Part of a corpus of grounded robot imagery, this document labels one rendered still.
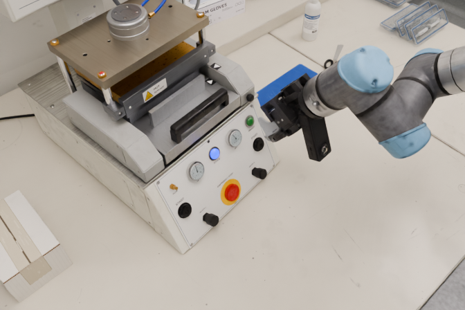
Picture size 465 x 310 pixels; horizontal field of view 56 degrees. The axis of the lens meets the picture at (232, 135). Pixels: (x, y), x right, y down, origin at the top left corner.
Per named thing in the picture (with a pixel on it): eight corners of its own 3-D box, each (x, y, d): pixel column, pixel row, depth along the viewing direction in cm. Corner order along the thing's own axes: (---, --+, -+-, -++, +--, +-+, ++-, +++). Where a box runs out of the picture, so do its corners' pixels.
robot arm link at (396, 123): (449, 113, 74) (407, 64, 73) (423, 156, 68) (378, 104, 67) (412, 127, 80) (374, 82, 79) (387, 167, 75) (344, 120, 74)
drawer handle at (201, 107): (171, 139, 87) (168, 125, 84) (222, 99, 94) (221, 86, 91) (178, 144, 86) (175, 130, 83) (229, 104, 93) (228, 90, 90)
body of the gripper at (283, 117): (280, 90, 92) (313, 66, 82) (305, 122, 93) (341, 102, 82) (257, 109, 89) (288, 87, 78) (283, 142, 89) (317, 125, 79)
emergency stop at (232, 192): (225, 203, 100) (219, 189, 98) (237, 192, 102) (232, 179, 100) (230, 205, 99) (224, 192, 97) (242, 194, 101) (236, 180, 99)
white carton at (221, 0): (168, 18, 147) (165, -2, 141) (225, -4, 155) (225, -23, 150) (186, 35, 140) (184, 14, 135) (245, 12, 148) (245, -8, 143)
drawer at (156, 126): (79, 100, 100) (69, 74, 95) (151, 55, 111) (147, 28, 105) (167, 167, 87) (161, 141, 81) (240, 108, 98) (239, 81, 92)
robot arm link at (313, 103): (357, 95, 79) (331, 120, 75) (341, 104, 83) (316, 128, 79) (331, 62, 78) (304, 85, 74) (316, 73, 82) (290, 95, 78)
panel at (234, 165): (189, 248, 94) (153, 182, 85) (275, 165, 109) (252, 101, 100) (194, 252, 93) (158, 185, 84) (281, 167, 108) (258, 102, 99)
